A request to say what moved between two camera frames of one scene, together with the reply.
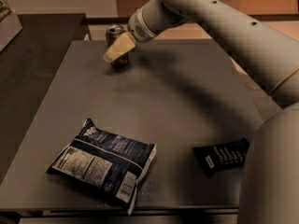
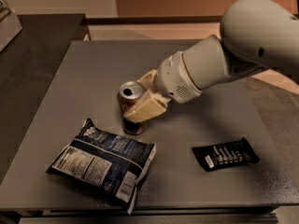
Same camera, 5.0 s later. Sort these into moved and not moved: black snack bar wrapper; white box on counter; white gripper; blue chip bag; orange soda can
Moved: orange soda can; white gripper
Not moved: white box on counter; black snack bar wrapper; blue chip bag
